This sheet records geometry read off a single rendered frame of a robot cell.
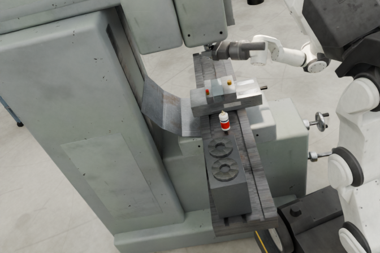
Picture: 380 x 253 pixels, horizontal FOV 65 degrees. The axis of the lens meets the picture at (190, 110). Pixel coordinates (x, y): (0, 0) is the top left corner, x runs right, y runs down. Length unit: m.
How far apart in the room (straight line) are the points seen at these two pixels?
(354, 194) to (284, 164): 0.63
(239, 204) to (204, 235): 0.98
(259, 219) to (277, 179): 0.78
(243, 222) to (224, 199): 0.14
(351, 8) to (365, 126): 0.33
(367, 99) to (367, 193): 0.48
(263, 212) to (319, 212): 0.46
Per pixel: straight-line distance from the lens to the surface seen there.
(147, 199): 1.80
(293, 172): 1.87
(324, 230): 1.53
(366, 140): 1.03
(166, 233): 2.03
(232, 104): 1.48
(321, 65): 1.41
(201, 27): 1.25
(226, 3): 1.31
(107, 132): 1.42
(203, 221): 2.00
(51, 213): 2.82
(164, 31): 1.23
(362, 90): 0.88
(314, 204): 1.57
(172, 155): 1.64
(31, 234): 2.80
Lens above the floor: 1.92
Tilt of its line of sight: 39 degrees down
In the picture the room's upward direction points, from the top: 16 degrees counter-clockwise
